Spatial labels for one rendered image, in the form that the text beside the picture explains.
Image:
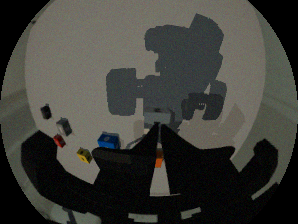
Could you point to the blue block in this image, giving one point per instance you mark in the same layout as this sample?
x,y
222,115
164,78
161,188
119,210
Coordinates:
x,y
108,141

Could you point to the small red block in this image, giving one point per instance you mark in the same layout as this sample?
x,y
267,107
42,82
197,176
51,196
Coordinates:
x,y
59,141

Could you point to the orange block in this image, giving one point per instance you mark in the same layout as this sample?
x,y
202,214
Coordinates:
x,y
159,158

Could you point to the small yellow block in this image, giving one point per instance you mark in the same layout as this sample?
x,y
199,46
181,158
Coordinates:
x,y
84,156

